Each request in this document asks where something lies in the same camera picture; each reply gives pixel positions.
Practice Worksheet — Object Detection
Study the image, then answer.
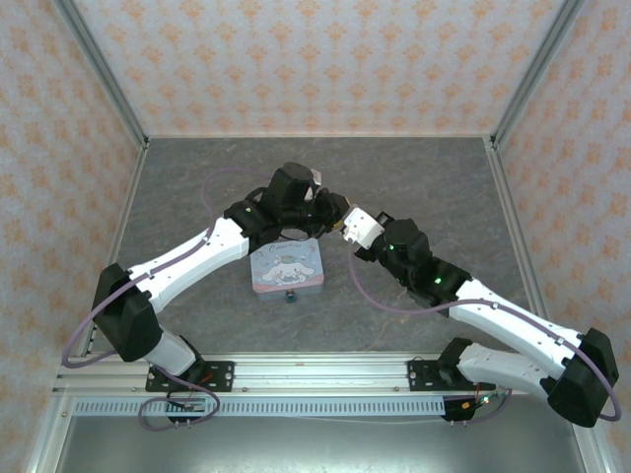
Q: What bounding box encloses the pastel cartoon pouch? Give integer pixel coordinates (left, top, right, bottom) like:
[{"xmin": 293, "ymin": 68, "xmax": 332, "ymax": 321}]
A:
[{"xmin": 249, "ymin": 238, "xmax": 324, "ymax": 301}]

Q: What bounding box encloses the right controller circuit board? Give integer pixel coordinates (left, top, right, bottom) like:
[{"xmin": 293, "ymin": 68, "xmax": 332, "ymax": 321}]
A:
[{"xmin": 460, "ymin": 391, "xmax": 504, "ymax": 413}]

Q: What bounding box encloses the controller circuit board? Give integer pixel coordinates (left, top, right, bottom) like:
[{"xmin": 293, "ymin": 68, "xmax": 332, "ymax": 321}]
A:
[
  {"xmin": 460, "ymin": 391, "xmax": 504, "ymax": 413},
  {"xmin": 165, "ymin": 397, "xmax": 207, "ymax": 418}
]

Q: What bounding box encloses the grey metal lower panel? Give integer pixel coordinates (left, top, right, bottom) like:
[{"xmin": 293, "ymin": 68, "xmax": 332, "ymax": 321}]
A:
[{"xmin": 51, "ymin": 415, "xmax": 588, "ymax": 473}]

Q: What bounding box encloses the left controller circuit board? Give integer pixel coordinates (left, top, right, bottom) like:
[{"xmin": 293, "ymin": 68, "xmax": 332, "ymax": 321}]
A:
[{"xmin": 165, "ymin": 397, "xmax": 207, "ymax": 418}]

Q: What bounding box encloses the aluminium side table rail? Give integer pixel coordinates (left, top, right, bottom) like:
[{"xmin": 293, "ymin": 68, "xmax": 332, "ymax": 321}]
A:
[
  {"xmin": 483, "ymin": 137, "xmax": 563, "ymax": 341},
  {"xmin": 81, "ymin": 137, "xmax": 150, "ymax": 357}
]

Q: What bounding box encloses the aluminium front mounting rail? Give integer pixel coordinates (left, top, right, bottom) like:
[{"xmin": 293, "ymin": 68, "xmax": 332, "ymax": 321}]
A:
[{"xmin": 52, "ymin": 350, "xmax": 558, "ymax": 396}]

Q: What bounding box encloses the slotted grey cable duct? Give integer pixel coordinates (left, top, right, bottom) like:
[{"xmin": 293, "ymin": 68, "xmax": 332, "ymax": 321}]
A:
[{"xmin": 72, "ymin": 397, "xmax": 448, "ymax": 418}]

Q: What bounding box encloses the aluminium frame corner post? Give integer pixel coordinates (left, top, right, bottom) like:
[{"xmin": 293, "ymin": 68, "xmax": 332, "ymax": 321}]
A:
[
  {"xmin": 52, "ymin": 0, "xmax": 150, "ymax": 150},
  {"xmin": 491, "ymin": 0, "xmax": 589, "ymax": 150}
]

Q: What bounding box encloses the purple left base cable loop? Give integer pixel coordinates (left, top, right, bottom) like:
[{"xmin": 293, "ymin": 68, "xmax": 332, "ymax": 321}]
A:
[{"xmin": 138, "ymin": 367, "xmax": 222, "ymax": 431}]

